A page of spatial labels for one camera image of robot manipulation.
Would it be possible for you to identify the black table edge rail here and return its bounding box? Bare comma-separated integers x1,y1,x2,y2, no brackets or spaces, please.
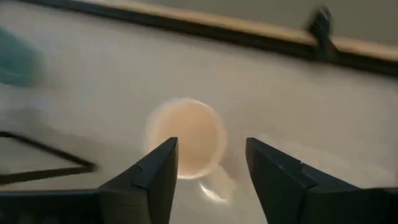
18,0,398,77

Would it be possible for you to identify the cream ceramic mug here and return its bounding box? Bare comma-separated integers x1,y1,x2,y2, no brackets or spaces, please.
144,98,237,205

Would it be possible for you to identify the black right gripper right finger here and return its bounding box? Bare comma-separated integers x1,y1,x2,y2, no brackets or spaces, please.
246,137,361,224

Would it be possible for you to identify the wooden shelf with black frame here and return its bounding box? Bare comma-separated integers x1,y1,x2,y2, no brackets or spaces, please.
0,130,97,186

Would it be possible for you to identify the black clamp bracket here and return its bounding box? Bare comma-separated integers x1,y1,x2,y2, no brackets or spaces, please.
306,6,340,63

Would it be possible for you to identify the teal cup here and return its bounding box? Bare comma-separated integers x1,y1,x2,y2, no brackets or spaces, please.
0,26,44,88

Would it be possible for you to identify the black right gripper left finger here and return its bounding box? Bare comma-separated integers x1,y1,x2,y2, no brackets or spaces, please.
98,137,180,224

